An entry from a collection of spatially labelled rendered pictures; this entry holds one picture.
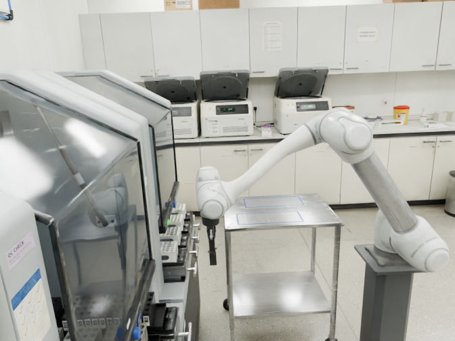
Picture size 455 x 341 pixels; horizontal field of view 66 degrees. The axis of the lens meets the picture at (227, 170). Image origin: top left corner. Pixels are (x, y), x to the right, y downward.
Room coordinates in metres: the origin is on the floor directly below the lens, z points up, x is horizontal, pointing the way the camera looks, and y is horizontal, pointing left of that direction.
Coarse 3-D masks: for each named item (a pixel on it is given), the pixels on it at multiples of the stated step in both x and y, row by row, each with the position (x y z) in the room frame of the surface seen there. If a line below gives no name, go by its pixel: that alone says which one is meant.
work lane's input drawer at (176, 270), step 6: (180, 252) 1.42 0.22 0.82; (186, 252) 1.43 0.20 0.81; (180, 258) 1.37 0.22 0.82; (186, 258) 1.41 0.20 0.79; (162, 264) 1.33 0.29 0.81; (168, 264) 1.33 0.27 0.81; (174, 264) 1.33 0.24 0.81; (180, 264) 1.33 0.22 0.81; (186, 264) 1.39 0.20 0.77; (162, 270) 1.32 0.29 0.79; (168, 270) 1.32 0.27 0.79; (174, 270) 1.32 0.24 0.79; (180, 270) 1.32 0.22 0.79; (186, 270) 1.37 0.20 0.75; (192, 270) 1.39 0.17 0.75; (168, 276) 1.32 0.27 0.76; (174, 276) 1.32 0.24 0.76; (180, 276) 1.32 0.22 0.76
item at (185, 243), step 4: (184, 236) 1.58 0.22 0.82; (188, 236) 1.60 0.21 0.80; (184, 240) 1.54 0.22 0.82; (188, 240) 1.55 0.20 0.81; (180, 244) 1.50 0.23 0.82; (184, 244) 1.49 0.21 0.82; (188, 244) 1.54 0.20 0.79; (180, 248) 1.48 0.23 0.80; (184, 248) 1.48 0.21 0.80; (188, 248) 1.53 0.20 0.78; (196, 248) 1.57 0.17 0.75; (188, 252) 1.51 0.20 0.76; (192, 252) 1.54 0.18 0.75; (196, 252) 1.53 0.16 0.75; (188, 256) 1.50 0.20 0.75; (196, 256) 1.49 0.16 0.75
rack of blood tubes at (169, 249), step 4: (160, 244) 1.41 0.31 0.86; (164, 244) 1.41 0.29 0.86; (168, 244) 1.41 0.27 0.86; (172, 244) 1.41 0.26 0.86; (176, 244) 1.41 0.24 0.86; (160, 248) 1.37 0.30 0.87; (164, 248) 1.38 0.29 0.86; (168, 248) 1.38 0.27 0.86; (172, 248) 1.38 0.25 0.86; (176, 248) 1.38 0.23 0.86; (164, 252) 1.34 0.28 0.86; (168, 252) 1.34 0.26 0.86; (172, 252) 1.34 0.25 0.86; (176, 252) 1.37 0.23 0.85; (164, 256) 1.40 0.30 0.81; (168, 256) 1.40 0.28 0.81; (172, 256) 1.34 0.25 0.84; (176, 256) 1.36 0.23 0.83; (164, 260) 1.34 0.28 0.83; (168, 260) 1.34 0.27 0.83; (172, 260) 1.34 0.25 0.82; (176, 260) 1.35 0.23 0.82
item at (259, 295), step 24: (240, 216) 1.79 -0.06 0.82; (264, 216) 1.78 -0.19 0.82; (288, 216) 1.77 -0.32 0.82; (312, 216) 1.76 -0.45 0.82; (336, 216) 1.74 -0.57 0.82; (312, 240) 2.08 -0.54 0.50; (336, 240) 1.66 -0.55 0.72; (312, 264) 2.08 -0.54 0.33; (336, 264) 1.66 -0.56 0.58; (240, 288) 1.91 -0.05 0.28; (264, 288) 1.90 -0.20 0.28; (288, 288) 1.89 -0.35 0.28; (312, 288) 1.88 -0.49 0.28; (336, 288) 1.66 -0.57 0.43; (240, 312) 1.69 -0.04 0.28; (264, 312) 1.68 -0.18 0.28; (288, 312) 1.67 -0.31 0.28; (312, 312) 1.67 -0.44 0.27; (336, 312) 1.66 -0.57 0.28
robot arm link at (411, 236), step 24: (336, 120) 1.25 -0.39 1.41; (360, 120) 1.20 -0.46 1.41; (336, 144) 1.22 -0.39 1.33; (360, 144) 1.18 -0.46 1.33; (360, 168) 1.26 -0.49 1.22; (384, 168) 1.27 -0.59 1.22; (384, 192) 1.25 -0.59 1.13; (408, 216) 1.26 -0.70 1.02; (408, 240) 1.25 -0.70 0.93; (432, 240) 1.23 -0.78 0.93; (432, 264) 1.20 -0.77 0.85
